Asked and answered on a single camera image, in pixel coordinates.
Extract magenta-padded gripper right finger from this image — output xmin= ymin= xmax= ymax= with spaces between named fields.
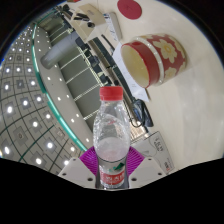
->
xmin=125 ymin=146 xmax=167 ymax=189

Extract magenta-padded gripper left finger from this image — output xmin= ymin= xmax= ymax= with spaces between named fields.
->
xmin=58 ymin=147 xmax=99 ymax=189

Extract clear red-capped water bottle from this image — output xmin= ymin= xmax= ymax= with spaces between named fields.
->
xmin=92 ymin=85 xmax=131 ymax=190

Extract round ceiling lights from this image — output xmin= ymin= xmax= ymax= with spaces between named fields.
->
xmin=0 ymin=31 xmax=88 ymax=168

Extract black office chairs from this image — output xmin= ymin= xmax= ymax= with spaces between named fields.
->
xmin=74 ymin=34 xmax=116 ymax=88

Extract red floral mug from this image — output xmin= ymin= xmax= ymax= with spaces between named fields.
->
xmin=120 ymin=33 xmax=188 ymax=89

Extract long curved conference desk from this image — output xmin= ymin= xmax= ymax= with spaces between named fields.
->
xmin=63 ymin=6 xmax=141 ymax=128

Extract cream compartment box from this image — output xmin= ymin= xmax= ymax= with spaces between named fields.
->
xmin=70 ymin=2 xmax=108 ymax=44

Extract flat round red coaster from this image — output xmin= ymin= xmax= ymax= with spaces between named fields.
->
xmin=116 ymin=0 xmax=143 ymax=20

